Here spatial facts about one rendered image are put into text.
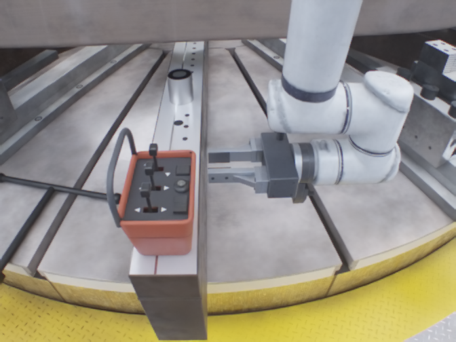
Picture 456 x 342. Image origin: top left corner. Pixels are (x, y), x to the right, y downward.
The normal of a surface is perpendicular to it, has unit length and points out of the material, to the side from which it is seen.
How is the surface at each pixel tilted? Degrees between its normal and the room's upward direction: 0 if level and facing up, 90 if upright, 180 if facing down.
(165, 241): 97
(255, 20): 90
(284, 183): 90
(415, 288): 0
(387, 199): 0
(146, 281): 90
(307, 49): 101
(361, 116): 72
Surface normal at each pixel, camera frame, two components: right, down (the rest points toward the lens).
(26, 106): 0.89, -0.01
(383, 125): -0.02, 0.70
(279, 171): 0.00, -0.73
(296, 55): -0.72, 0.57
